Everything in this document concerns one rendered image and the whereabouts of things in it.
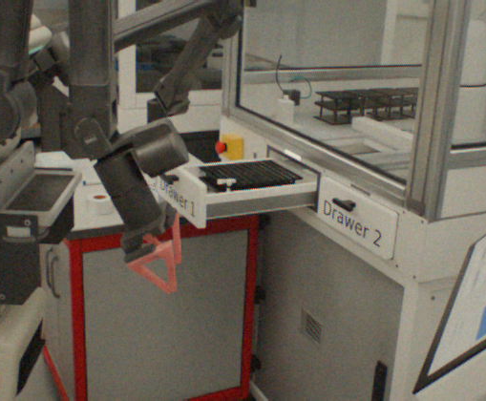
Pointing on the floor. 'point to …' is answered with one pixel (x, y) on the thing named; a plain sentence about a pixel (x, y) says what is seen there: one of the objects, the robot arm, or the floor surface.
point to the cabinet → (337, 317)
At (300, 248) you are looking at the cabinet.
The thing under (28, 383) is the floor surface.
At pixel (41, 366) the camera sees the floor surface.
